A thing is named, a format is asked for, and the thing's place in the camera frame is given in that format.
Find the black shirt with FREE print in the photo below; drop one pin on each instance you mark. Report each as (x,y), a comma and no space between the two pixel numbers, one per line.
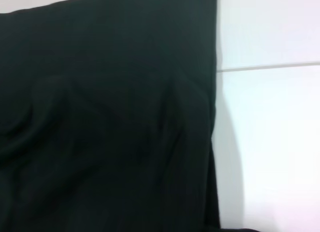
(107,121)

